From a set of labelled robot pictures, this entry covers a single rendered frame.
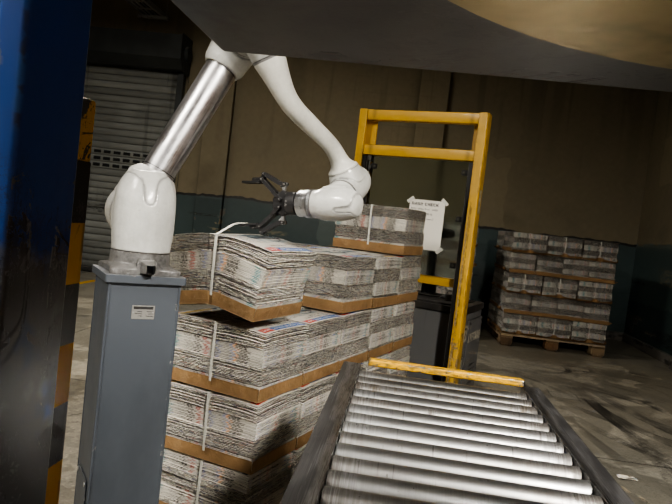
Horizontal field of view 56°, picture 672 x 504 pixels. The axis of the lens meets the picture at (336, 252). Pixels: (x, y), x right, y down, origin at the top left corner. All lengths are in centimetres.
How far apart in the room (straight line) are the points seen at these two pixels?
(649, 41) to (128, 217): 153
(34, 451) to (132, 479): 133
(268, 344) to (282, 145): 734
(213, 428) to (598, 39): 198
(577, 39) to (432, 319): 345
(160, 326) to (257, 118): 775
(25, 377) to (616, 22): 42
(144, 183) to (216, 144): 767
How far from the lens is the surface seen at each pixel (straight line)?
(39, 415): 53
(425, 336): 373
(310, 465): 109
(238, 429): 211
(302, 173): 914
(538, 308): 752
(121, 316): 171
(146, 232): 171
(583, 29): 27
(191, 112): 197
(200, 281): 207
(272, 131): 929
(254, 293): 195
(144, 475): 186
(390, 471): 113
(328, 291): 253
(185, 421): 222
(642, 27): 27
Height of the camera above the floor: 120
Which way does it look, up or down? 3 degrees down
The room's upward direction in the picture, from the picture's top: 7 degrees clockwise
